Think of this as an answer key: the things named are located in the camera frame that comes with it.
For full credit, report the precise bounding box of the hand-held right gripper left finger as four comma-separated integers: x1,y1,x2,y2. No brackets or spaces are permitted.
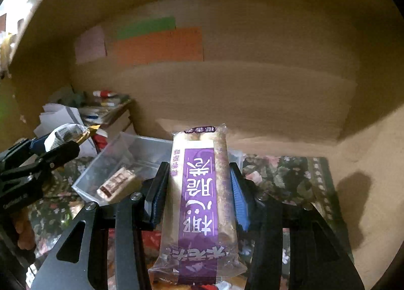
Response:
30,161,171,290

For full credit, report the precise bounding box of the clear plastic container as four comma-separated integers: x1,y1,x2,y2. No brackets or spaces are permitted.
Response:
72,132,243,207

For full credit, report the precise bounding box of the silver and gold snack packet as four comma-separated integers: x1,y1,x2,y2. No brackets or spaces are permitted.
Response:
44,123,102,152

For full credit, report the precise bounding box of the person's left hand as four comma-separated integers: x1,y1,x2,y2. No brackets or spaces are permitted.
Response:
14,211,36,251

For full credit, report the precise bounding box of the green paper sheet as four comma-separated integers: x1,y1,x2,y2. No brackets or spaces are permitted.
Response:
116,17,176,41

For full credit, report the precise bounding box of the stack of books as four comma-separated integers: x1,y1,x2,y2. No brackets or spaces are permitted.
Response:
79,89,136,140

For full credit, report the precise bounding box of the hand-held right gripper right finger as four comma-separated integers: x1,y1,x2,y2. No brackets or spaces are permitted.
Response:
229,162,365,290

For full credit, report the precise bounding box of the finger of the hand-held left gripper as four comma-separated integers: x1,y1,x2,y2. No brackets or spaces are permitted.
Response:
28,136,49,155
34,141,81,171

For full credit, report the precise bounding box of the brown and white snack packet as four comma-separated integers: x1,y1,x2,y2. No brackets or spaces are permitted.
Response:
96,166,137,205

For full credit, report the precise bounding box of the pink paper sheet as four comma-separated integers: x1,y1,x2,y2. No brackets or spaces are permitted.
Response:
75,26,107,64

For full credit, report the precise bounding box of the purple long snack packet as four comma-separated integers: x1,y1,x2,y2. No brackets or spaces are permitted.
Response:
148,123,247,286

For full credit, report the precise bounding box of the orange paper sheet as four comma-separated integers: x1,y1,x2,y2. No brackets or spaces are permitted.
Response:
111,27,205,65

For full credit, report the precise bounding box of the dark floral cloth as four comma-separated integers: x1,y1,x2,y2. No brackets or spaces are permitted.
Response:
28,154,345,290

